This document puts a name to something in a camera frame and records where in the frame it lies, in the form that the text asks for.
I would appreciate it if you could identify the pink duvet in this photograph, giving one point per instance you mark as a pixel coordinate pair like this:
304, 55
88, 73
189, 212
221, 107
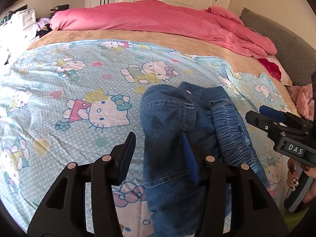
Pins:
148, 17

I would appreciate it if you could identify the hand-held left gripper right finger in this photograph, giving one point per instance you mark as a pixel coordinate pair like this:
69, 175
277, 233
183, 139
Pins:
190, 160

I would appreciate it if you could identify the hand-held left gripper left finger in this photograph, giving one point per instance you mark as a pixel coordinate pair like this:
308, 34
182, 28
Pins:
126, 158

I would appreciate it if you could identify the red and white pillow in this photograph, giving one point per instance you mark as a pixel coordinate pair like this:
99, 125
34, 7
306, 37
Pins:
271, 69

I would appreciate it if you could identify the person's right hand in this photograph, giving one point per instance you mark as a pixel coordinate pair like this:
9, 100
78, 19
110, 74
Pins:
292, 175

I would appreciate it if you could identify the white drawer cabinet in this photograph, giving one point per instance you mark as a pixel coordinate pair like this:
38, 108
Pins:
24, 19

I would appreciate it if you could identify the pink fluffy cloth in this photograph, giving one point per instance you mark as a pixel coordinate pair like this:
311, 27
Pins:
302, 98

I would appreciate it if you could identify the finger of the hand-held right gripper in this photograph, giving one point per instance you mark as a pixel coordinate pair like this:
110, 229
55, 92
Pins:
256, 118
271, 112

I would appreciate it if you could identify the cartoon cat printed bed sheet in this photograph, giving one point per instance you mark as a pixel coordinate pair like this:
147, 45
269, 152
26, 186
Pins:
74, 79

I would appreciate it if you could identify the tan blanket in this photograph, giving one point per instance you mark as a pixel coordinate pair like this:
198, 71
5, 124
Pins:
98, 35

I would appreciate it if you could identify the blue denim pants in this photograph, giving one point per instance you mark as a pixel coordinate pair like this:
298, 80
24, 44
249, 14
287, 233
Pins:
167, 118

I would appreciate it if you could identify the grey padded headboard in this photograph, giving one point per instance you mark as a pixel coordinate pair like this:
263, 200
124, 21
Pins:
284, 44

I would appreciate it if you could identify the purple cloth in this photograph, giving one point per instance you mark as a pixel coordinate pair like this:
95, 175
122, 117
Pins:
43, 24

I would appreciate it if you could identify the dark clothes pile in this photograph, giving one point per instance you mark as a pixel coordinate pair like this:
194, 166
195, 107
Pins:
59, 8

